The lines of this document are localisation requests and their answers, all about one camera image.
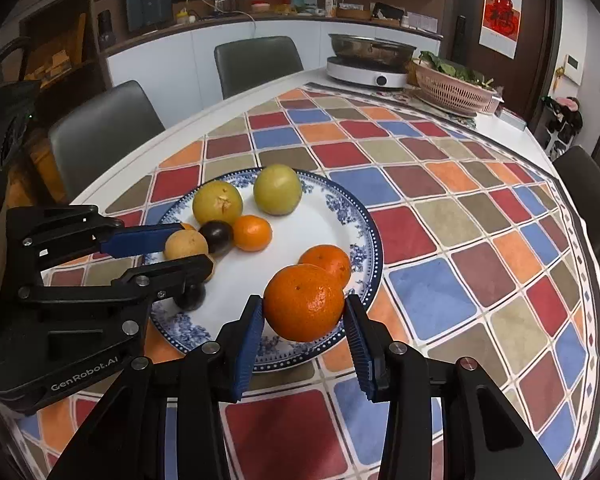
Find dark purple plum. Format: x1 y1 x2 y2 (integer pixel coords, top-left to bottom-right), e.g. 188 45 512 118
174 284 206 311
198 221 234 256

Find colourful chequered tablecloth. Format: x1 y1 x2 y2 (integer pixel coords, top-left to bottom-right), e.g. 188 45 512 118
10 82 600 480

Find white wall intercom panel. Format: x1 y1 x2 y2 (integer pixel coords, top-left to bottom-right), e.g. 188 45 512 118
562 55 583 83

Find small orange tangerine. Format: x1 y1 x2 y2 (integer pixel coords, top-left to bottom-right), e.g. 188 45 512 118
231 215 273 253

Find large orange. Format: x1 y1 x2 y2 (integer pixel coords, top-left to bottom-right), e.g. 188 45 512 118
298 244 352 288
263 263 346 343

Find pink woven basket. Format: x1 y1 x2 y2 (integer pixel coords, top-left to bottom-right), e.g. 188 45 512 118
412 62 498 116

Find blue rimmed white plate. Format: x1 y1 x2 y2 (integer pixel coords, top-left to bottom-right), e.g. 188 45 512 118
142 167 383 367

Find dark high chair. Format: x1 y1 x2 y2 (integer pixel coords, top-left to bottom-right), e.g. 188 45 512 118
542 94 584 153

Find white induction cooker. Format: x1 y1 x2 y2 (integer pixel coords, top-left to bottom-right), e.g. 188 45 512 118
326 57 410 90

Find black water dispenser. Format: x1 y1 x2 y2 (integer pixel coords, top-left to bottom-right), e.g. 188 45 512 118
125 0 173 31

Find green leafy vegetables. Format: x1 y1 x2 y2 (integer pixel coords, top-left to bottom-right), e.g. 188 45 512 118
419 51 496 88

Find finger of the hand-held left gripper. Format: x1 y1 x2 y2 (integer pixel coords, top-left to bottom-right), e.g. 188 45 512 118
16 253 217 311
5 203 185 273

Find white flat box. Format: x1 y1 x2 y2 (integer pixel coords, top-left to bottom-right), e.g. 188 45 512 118
495 107 528 128

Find red wall poster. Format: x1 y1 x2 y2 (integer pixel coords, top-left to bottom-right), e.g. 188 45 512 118
479 0 523 58

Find steel pot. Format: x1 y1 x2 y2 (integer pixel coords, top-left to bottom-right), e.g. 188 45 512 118
328 33 417 72

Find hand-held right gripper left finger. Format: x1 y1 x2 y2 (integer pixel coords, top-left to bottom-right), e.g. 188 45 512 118
45 294 267 480

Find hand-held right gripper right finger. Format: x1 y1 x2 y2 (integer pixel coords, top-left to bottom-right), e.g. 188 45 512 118
344 295 563 480

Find yellow pear with scar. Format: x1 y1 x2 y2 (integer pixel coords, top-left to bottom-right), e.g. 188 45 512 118
192 181 244 226

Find green round fruit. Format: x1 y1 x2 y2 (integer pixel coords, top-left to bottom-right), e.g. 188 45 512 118
253 164 303 217

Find white base cabinet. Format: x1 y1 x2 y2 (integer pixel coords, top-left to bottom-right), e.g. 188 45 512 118
102 12 443 106

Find brown wooden door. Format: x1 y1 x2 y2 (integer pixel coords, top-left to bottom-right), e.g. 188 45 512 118
442 0 563 116

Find small yellow fruit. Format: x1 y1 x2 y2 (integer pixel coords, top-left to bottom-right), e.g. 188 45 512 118
164 230 210 261

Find grey dining chair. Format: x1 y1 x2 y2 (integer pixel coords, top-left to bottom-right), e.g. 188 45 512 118
214 36 304 100
47 80 166 206

